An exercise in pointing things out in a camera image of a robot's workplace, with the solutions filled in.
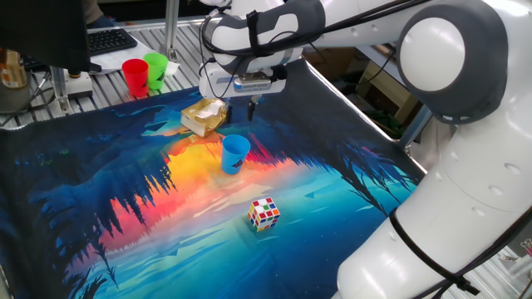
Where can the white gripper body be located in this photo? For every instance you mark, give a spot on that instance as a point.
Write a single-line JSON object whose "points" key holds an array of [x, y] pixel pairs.
{"points": [[216, 85]]}

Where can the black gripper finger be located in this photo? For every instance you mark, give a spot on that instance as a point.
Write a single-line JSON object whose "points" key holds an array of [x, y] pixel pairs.
{"points": [[251, 110], [229, 115]]}

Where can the blue plastic cup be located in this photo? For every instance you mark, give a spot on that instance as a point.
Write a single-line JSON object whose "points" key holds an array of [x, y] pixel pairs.
{"points": [[232, 155]]}

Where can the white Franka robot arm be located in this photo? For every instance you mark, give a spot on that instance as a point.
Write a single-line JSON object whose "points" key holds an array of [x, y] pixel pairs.
{"points": [[478, 187]]}

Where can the green plastic cup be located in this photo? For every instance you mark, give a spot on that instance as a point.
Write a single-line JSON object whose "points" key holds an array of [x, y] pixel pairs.
{"points": [[157, 70]]}

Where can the red plastic cup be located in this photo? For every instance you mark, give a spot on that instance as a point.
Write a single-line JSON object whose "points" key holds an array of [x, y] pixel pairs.
{"points": [[135, 79]]}

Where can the golden tissue pack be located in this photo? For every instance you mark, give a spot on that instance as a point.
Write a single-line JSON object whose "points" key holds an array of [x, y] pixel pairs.
{"points": [[201, 118]]}

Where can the white paper sheets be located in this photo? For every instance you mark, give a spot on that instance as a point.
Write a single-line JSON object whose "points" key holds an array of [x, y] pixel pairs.
{"points": [[116, 60]]}

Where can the Rubik's cube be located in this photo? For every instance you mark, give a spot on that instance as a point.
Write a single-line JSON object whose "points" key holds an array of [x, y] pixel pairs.
{"points": [[264, 214]]}

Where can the black keyboard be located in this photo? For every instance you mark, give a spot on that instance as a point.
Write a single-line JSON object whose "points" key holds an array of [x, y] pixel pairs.
{"points": [[110, 40]]}

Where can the white power box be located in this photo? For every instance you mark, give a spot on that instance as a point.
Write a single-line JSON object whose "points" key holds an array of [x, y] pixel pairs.
{"points": [[79, 85]]}

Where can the brown cardboard carton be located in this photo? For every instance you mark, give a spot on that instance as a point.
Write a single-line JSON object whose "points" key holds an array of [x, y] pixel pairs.
{"points": [[386, 87]]}

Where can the seated person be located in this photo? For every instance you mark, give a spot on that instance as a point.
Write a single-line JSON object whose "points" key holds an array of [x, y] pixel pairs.
{"points": [[93, 10]]}

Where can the printed forest sunset cloth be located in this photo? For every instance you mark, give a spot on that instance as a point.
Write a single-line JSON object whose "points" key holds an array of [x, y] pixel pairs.
{"points": [[291, 249]]}

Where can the black monitor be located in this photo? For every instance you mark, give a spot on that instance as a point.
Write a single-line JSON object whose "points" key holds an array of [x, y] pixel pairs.
{"points": [[41, 29]]}

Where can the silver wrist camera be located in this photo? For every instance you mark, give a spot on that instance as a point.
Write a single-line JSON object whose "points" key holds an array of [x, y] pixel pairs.
{"points": [[251, 83]]}

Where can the upright aluminium post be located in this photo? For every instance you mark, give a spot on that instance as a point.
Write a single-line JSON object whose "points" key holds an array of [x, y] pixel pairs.
{"points": [[169, 29]]}

